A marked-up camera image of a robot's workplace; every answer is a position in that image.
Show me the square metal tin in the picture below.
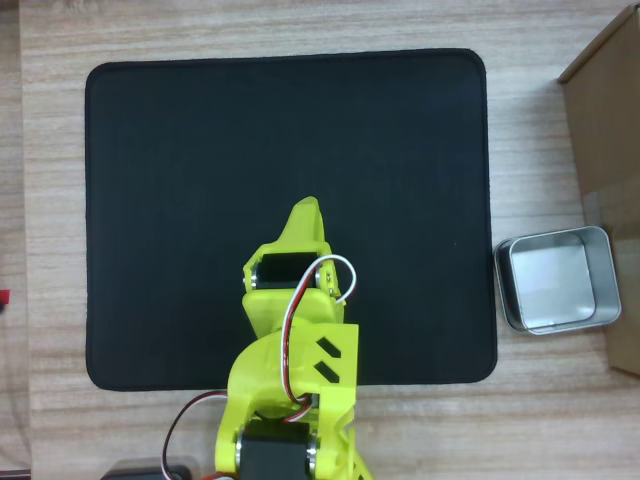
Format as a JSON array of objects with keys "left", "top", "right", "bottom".
[{"left": 493, "top": 225, "right": 623, "bottom": 335}]

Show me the black mouse pad mat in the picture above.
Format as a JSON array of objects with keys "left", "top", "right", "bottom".
[{"left": 83, "top": 47, "right": 499, "bottom": 393}]

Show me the black base box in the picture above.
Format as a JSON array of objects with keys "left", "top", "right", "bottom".
[{"left": 98, "top": 455, "right": 202, "bottom": 480}]

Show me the brown cardboard box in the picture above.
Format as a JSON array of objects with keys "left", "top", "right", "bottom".
[{"left": 558, "top": 3, "right": 640, "bottom": 379}]

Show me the white red black servo cable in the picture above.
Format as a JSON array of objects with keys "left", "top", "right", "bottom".
[{"left": 280, "top": 254, "right": 358, "bottom": 407}]

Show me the red black arm base cable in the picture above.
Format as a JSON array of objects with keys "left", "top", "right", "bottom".
[{"left": 160, "top": 390, "right": 232, "bottom": 477}]

